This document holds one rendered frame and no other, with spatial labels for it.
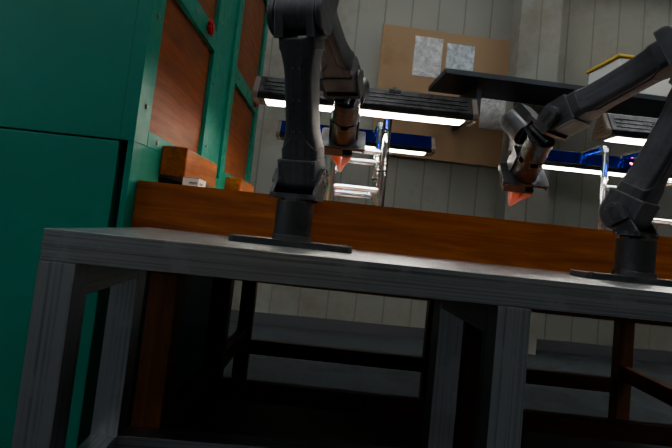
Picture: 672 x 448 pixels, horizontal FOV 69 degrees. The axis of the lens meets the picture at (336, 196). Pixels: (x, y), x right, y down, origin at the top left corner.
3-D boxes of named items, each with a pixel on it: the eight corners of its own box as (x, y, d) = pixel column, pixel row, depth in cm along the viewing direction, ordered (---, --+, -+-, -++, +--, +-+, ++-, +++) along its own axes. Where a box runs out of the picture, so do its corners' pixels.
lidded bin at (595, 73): (642, 113, 352) (645, 79, 354) (682, 100, 315) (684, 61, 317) (583, 105, 349) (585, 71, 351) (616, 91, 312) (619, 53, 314)
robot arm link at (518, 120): (489, 124, 110) (526, 79, 104) (513, 131, 115) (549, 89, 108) (519, 157, 102) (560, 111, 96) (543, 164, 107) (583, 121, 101)
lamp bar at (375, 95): (478, 121, 134) (481, 95, 134) (250, 96, 134) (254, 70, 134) (470, 127, 142) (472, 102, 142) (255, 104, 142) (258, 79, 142)
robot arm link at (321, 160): (292, 189, 89) (288, -3, 81) (327, 192, 87) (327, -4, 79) (278, 197, 84) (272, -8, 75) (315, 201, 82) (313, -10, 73)
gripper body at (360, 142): (322, 133, 116) (323, 107, 111) (365, 138, 116) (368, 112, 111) (319, 151, 112) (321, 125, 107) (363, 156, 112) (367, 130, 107)
